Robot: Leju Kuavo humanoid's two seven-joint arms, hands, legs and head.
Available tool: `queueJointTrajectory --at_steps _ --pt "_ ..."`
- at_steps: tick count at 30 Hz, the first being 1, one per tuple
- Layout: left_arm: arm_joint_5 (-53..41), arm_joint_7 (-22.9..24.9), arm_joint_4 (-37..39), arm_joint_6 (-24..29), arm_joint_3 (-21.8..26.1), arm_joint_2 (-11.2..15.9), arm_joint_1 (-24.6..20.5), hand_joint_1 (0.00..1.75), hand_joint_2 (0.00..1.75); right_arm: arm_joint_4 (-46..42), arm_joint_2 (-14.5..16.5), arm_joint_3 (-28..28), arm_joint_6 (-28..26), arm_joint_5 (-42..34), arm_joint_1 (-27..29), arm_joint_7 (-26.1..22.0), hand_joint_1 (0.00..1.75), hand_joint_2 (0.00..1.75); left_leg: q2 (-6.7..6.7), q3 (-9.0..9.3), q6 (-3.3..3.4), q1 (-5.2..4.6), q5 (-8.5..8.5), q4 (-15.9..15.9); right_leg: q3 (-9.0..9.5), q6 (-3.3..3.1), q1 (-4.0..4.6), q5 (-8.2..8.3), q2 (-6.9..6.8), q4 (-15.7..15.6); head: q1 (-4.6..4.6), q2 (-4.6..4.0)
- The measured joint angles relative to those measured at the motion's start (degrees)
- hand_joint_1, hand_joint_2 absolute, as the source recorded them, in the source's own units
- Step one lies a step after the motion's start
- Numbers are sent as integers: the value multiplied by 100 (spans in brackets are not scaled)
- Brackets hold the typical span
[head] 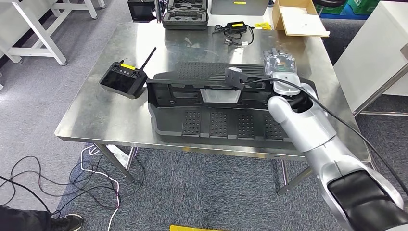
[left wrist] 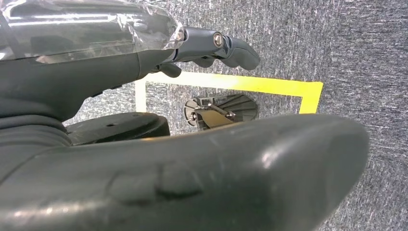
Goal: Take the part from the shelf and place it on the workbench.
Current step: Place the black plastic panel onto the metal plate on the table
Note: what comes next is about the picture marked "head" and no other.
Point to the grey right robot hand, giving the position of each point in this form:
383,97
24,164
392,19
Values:
280,62

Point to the long black plastic part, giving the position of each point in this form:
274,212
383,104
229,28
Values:
159,95

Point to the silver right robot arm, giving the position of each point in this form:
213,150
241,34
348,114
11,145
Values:
302,124

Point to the yellow tag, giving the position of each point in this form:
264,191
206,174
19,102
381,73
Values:
263,25

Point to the open cardboard box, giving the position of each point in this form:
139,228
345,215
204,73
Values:
299,20

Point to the black power adapter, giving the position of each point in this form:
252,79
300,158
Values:
236,27

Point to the grey flat case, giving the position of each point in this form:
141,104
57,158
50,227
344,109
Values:
239,8

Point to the black swivel chair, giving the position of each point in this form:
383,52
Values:
330,3

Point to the blue plastic crate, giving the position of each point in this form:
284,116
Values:
344,15

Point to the white board panel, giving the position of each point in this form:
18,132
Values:
373,47

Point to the small grey scrap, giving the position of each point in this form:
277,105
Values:
188,42

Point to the green plastic crate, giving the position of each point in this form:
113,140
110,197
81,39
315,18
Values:
363,7

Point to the black foam case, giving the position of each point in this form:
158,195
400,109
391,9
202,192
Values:
185,19

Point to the large black moulded panel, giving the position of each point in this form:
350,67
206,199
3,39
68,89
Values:
172,124

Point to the black monitor box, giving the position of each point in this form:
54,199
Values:
141,11

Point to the black remote controller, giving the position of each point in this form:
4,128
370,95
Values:
119,81

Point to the yellow floor tape square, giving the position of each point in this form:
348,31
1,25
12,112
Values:
194,228

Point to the white power strip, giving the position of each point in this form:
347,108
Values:
118,156

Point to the person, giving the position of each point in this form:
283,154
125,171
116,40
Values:
19,221

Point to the white frame table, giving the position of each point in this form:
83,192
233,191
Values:
38,30
90,9

